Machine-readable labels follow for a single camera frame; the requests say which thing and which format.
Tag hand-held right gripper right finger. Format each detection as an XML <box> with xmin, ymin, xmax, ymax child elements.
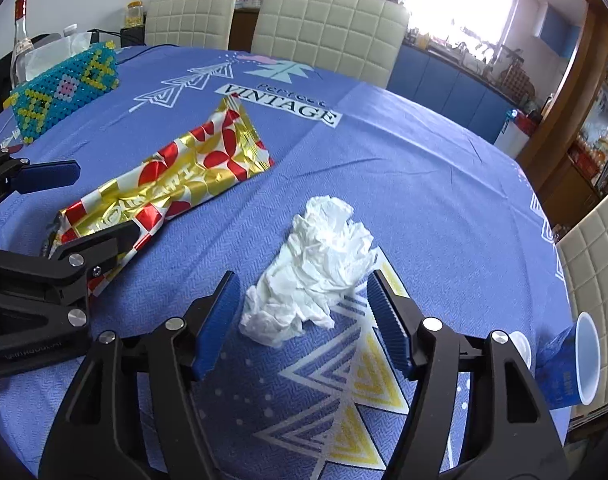
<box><xmin>366</xmin><ymin>269</ymin><xmax>570</xmax><ymax>480</ymax></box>

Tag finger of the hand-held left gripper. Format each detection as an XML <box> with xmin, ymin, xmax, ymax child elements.
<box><xmin>0</xmin><ymin>220</ymin><xmax>141</xmax><ymax>328</ymax></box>
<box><xmin>0</xmin><ymin>147</ymin><xmax>81</xmax><ymax>221</ymax></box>

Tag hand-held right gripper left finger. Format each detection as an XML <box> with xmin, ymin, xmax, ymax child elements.
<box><xmin>39</xmin><ymin>270</ymin><xmax>242</xmax><ymax>480</ymax></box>

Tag white tissue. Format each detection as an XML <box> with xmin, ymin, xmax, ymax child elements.
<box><xmin>239</xmin><ymin>196</ymin><xmax>375</xmax><ymax>347</ymax></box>

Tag red and gold wrapper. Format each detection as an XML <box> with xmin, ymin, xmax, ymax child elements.
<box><xmin>46</xmin><ymin>96</ymin><xmax>276</xmax><ymax>298</ymax></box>

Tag beaded tissue box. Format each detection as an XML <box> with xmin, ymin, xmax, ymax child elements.
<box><xmin>9</xmin><ymin>32</ymin><xmax>120</xmax><ymax>146</ymax></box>

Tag glass bottle with red cap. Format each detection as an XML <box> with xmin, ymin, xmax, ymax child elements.
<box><xmin>10</xmin><ymin>0</ymin><xmax>35</xmax><ymax>88</ymax></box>

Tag white bottle cap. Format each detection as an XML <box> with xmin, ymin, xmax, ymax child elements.
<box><xmin>511</xmin><ymin>331</ymin><xmax>533</xmax><ymax>367</ymax></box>

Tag blue printed tablecloth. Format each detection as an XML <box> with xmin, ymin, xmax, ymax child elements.
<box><xmin>0</xmin><ymin>45</ymin><xmax>572</xmax><ymax>480</ymax></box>

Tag blue paper bowl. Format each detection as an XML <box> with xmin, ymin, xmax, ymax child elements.
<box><xmin>534</xmin><ymin>311</ymin><xmax>601</xmax><ymax>409</ymax></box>

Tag cream quilted chair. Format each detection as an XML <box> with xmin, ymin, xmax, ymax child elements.
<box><xmin>254</xmin><ymin>0</ymin><xmax>411</xmax><ymax>90</ymax></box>
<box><xmin>555</xmin><ymin>192</ymin><xmax>608</xmax><ymax>411</ymax></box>
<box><xmin>145</xmin><ymin>0</ymin><xmax>241</xmax><ymax>50</ymax></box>

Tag white appliance with red top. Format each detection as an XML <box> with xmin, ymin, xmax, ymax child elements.
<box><xmin>494</xmin><ymin>109</ymin><xmax>537</xmax><ymax>160</ymax></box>

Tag blue kitchen cabinets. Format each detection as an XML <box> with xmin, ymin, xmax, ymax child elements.
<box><xmin>386</xmin><ymin>42</ymin><xmax>517</xmax><ymax>143</ymax></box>

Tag shelf with packaged goods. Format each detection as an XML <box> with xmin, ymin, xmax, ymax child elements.
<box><xmin>564</xmin><ymin>55</ymin><xmax>608</xmax><ymax>196</ymax></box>

